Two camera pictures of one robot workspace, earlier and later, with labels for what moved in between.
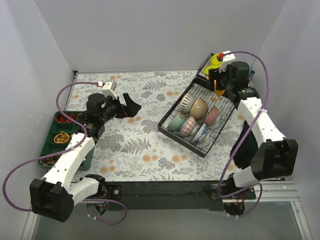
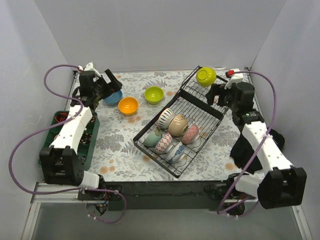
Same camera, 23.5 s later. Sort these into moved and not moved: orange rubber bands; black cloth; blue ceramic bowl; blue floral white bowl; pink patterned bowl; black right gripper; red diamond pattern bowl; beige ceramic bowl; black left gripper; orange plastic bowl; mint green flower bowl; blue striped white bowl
Moved: blue striped white bowl; beige ceramic bowl; black right gripper; orange plastic bowl; black left gripper; blue floral white bowl; mint green flower bowl; pink patterned bowl; red diamond pattern bowl; blue ceramic bowl
Not moved: orange rubber bands; black cloth
